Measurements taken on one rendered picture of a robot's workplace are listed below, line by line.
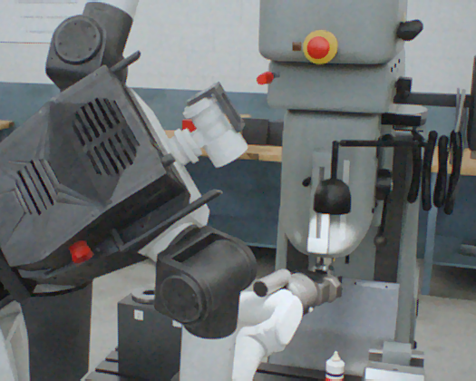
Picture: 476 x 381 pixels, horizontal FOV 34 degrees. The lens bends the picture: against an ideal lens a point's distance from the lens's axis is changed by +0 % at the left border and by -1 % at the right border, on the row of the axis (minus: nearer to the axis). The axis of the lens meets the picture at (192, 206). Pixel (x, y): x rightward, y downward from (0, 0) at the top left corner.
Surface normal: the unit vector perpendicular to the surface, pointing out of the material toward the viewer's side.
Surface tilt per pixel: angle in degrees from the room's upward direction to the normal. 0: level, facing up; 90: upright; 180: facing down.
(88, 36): 64
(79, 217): 74
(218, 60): 90
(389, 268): 90
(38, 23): 90
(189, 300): 98
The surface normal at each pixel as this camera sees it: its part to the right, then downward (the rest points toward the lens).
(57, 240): -0.45, -0.05
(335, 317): -0.27, -0.24
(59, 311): 0.46, 0.29
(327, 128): -0.30, 0.23
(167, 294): -0.58, 0.32
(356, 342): -0.20, -0.51
